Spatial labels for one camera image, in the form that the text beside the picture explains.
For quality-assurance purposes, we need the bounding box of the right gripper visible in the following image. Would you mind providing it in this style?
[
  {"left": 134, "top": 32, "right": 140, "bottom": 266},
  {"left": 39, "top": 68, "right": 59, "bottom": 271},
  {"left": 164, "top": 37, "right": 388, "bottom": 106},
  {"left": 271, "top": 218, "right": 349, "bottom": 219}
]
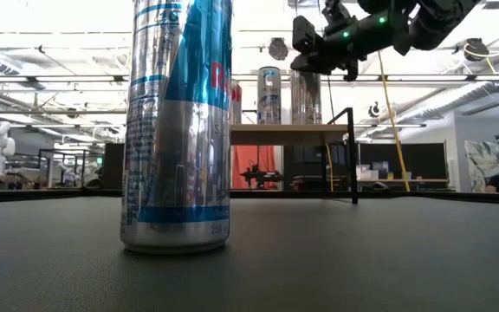
[{"left": 290, "top": 15, "right": 366, "bottom": 82}]

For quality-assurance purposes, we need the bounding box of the slim silver can red text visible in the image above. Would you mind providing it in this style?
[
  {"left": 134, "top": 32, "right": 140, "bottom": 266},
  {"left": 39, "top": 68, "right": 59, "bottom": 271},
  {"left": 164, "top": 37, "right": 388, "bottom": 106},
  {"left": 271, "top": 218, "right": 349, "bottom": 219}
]
[{"left": 290, "top": 68, "right": 322, "bottom": 126}]

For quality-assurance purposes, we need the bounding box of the slim Celsius can blue print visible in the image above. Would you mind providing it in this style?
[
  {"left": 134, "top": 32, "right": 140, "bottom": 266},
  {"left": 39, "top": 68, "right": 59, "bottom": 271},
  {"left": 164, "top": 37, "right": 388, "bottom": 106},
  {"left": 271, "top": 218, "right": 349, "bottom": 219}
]
[{"left": 256, "top": 66, "right": 282, "bottom": 126}]

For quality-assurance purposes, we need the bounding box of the Diet Coke can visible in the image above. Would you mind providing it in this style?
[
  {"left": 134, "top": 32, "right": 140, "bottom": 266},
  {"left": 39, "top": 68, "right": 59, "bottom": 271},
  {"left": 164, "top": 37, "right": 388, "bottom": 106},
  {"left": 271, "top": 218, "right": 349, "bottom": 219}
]
[{"left": 230, "top": 80, "right": 243, "bottom": 126}]

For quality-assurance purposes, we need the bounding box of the wooden shelf with black legs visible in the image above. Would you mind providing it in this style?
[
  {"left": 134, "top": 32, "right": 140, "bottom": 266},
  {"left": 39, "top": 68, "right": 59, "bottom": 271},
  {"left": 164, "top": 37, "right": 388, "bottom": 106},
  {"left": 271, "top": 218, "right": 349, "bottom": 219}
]
[{"left": 230, "top": 107, "right": 360, "bottom": 205}]

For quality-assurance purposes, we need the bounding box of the orange red panel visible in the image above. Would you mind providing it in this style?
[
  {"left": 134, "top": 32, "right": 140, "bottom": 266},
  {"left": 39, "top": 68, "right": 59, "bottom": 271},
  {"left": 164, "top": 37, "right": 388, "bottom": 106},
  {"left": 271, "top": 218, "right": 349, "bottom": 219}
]
[{"left": 231, "top": 145, "right": 279, "bottom": 191}]

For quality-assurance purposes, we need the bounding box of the small black device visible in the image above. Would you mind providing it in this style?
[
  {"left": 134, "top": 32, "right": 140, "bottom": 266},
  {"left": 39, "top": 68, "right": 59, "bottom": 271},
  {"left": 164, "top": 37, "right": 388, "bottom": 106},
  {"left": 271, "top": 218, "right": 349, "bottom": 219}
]
[{"left": 239, "top": 163, "right": 284, "bottom": 188}]

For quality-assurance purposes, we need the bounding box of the long ceiling light strip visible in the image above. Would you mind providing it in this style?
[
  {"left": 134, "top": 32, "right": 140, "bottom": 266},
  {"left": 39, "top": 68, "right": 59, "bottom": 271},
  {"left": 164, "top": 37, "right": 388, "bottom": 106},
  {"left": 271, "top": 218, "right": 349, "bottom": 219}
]
[{"left": 0, "top": 74, "right": 499, "bottom": 83}]

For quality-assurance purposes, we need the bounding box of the sugarfree Red Bull can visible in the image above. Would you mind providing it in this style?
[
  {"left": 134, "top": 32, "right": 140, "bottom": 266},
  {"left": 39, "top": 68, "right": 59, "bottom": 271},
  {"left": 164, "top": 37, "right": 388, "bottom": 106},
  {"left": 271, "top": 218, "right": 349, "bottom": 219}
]
[{"left": 119, "top": 0, "right": 234, "bottom": 255}]

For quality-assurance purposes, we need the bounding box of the black partition panel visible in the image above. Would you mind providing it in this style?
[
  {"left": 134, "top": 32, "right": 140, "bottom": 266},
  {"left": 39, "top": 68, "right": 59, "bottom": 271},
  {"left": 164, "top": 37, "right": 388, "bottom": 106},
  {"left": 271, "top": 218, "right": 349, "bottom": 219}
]
[{"left": 358, "top": 142, "right": 449, "bottom": 182}]

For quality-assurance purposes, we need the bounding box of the black table mat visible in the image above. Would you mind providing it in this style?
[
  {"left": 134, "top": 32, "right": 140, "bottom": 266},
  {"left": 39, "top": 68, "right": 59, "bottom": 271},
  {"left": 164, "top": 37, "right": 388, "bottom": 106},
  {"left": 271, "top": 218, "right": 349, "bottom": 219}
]
[{"left": 0, "top": 197, "right": 499, "bottom": 312}]

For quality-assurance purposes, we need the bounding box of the white blue patterned sheet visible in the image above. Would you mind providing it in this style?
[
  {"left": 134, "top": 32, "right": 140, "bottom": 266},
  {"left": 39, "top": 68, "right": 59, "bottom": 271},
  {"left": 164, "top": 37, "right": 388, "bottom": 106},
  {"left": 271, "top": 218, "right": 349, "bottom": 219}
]
[{"left": 464, "top": 137, "right": 499, "bottom": 194}]

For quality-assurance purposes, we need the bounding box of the yellow cable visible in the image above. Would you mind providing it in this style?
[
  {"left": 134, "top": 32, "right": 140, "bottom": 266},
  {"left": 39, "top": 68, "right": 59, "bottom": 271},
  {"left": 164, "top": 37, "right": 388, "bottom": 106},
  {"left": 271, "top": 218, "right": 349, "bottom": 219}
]
[
  {"left": 377, "top": 50, "right": 411, "bottom": 192},
  {"left": 326, "top": 144, "right": 334, "bottom": 192}
]

